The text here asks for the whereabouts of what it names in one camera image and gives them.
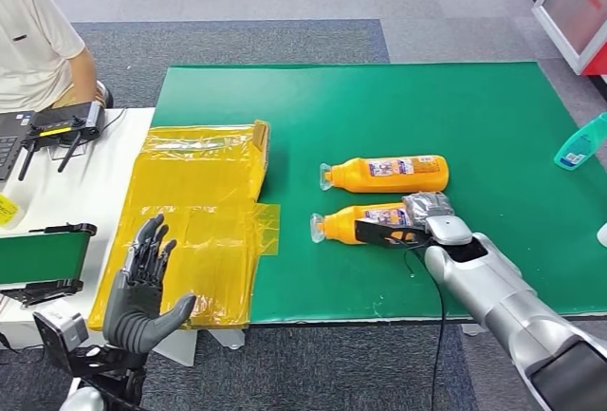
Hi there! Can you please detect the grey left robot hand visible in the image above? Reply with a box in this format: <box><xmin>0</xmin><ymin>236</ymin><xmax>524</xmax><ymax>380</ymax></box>
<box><xmin>102</xmin><ymin>214</ymin><xmax>198</xmax><ymax>357</ymax></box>

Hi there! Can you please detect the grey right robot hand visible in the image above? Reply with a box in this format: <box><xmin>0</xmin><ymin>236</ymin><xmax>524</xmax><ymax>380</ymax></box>
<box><xmin>402</xmin><ymin>191</ymin><xmax>456</xmax><ymax>232</ymax></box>

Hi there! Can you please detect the orange bottle with clear cap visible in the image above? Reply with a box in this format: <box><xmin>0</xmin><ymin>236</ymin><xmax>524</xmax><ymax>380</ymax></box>
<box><xmin>319</xmin><ymin>154</ymin><xmax>450</xmax><ymax>195</ymax></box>
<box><xmin>310</xmin><ymin>202</ymin><xmax>415</xmax><ymax>247</ymax></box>

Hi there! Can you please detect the teal plastic bottle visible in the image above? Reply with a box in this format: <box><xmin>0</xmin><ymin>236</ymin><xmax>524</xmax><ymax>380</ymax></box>
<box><xmin>553</xmin><ymin>112</ymin><xmax>607</xmax><ymax>173</ymax></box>

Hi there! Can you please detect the green table mat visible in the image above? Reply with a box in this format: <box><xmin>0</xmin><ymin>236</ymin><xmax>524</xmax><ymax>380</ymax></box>
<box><xmin>150</xmin><ymin>61</ymin><xmax>607</xmax><ymax>327</ymax></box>

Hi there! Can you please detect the yellow film wrapped box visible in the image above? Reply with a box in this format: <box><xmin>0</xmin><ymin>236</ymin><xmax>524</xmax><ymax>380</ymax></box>
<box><xmin>87</xmin><ymin>120</ymin><xmax>281</xmax><ymax>332</ymax></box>

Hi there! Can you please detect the yellow label sheet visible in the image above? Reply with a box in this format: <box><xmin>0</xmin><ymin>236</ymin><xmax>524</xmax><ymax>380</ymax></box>
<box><xmin>0</xmin><ymin>196</ymin><xmax>20</xmax><ymax>229</ymax></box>

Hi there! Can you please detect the black router with antennas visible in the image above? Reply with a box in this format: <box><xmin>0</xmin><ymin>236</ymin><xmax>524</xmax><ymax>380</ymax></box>
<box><xmin>17</xmin><ymin>101</ymin><xmax>106</xmax><ymax>183</ymax></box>

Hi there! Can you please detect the black chair part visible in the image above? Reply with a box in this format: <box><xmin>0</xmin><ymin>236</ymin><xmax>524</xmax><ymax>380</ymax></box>
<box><xmin>95</xmin><ymin>81</ymin><xmax>115</xmax><ymax>111</ymax></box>

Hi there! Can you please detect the black laptop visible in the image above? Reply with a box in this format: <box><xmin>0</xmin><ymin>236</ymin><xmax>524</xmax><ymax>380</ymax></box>
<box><xmin>0</xmin><ymin>110</ymin><xmax>35</xmax><ymax>183</ymax></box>

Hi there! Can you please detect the red and white sign board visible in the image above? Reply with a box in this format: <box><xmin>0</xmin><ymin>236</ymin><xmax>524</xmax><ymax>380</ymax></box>
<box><xmin>531</xmin><ymin>0</ymin><xmax>607</xmax><ymax>77</ymax></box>

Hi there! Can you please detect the person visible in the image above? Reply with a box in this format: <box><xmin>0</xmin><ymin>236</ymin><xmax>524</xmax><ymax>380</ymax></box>
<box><xmin>0</xmin><ymin>0</ymin><xmax>99</xmax><ymax>115</ymax></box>

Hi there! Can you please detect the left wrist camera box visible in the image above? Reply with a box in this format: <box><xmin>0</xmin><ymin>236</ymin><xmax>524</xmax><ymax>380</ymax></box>
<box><xmin>32</xmin><ymin>309</ymin><xmax>90</xmax><ymax>373</ymax></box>

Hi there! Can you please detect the black cable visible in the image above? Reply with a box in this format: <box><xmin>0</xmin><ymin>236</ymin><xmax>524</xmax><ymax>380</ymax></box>
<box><xmin>403</xmin><ymin>247</ymin><xmax>447</xmax><ymax>411</ymax></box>

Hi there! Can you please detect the green belt conveyor black frame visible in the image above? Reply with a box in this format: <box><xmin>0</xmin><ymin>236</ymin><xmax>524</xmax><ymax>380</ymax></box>
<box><xmin>0</xmin><ymin>223</ymin><xmax>98</xmax><ymax>308</ymax></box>

